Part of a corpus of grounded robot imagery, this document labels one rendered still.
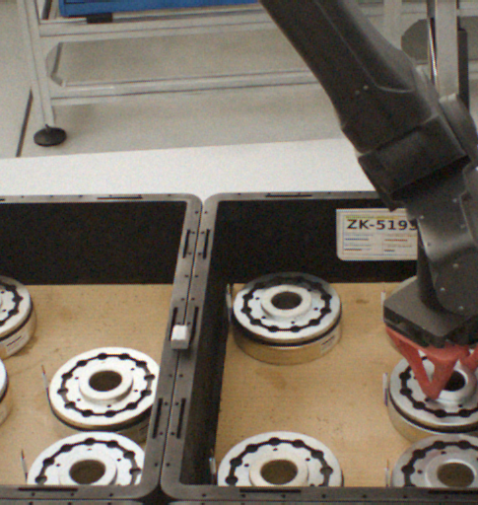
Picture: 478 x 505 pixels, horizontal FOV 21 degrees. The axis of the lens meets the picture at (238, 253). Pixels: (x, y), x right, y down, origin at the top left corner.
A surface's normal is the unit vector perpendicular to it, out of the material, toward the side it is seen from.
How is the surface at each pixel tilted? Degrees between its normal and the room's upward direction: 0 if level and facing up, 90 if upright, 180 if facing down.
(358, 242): 90
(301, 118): 0
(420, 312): 1
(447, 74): 65
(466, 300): 89
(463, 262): 89
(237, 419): 0
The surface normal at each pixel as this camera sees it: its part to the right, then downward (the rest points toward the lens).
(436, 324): -0.07, -0.81
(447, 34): 0.00, 0.19
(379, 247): -0.07, 0.59
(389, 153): -0.22, 0.23
